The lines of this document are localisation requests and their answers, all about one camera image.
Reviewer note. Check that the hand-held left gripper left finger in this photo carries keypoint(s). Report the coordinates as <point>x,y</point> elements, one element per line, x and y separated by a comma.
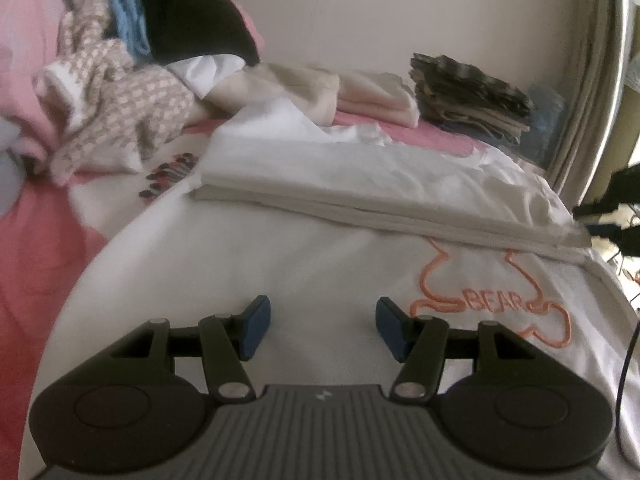
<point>256,327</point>

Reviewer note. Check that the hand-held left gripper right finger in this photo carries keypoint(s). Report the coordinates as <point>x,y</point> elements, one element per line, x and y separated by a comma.
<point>392,327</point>

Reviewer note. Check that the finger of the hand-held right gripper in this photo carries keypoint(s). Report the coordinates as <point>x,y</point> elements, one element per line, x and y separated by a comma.
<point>592,209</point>

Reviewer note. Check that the white bear-print sweatshirt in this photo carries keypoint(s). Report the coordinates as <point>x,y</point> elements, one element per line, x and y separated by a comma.
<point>310,260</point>

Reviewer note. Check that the blue water bottle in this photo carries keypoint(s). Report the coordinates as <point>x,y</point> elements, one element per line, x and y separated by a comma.
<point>547,120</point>

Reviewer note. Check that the beige curtain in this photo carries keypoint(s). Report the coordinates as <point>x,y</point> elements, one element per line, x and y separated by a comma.
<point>590,85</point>

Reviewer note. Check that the beige folded garment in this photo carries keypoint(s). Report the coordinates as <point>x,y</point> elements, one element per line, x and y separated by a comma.
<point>480,127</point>

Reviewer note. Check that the dark plaid folded garment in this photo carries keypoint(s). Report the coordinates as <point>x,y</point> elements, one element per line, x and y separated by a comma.
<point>470,85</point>

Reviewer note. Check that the pink floral blanket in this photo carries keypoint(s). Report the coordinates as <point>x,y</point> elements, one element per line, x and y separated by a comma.
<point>45,260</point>

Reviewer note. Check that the cream fleece garment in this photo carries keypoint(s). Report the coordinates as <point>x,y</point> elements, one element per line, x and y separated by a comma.
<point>285,87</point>

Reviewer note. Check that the white shirt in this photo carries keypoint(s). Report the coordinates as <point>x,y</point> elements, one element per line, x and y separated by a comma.
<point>205,72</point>

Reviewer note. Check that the beige patterned knit sweater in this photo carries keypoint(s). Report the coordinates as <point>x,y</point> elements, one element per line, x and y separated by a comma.
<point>125,100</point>

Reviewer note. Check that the black garment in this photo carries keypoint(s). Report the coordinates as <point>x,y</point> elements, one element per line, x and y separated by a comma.
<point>195,15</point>

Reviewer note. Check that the light blue garment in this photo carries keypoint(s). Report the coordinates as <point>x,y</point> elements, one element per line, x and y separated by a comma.
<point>127,10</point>

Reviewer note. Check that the pink grey floral quilt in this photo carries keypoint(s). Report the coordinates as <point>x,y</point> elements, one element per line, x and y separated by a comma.
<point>25,60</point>

